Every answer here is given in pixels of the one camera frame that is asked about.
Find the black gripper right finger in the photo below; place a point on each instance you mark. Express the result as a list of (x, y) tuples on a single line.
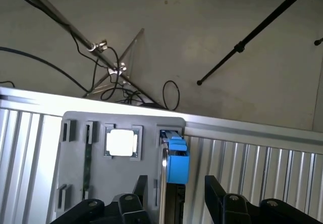
[(234, 209)]

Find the black tripod foot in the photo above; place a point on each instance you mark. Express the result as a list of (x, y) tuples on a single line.
[(318, 42)]

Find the silver stand brace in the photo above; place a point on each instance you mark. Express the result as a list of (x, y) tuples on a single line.
[(131, 44)]

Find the black tripod leg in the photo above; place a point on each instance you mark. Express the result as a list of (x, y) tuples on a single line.
[(239, 48)]

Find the silver CPU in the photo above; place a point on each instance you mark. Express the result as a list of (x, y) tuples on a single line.
[(121, 143)]

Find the grey plastic parts rack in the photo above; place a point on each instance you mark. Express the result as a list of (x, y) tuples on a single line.
[(121, 173)]

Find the silver stand pole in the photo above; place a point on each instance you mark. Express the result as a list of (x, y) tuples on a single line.
[(50, 9)]

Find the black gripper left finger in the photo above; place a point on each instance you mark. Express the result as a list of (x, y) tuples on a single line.
[(126, 209)]

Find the green RAM stick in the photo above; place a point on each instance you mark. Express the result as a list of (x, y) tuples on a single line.
[(87, 163)]

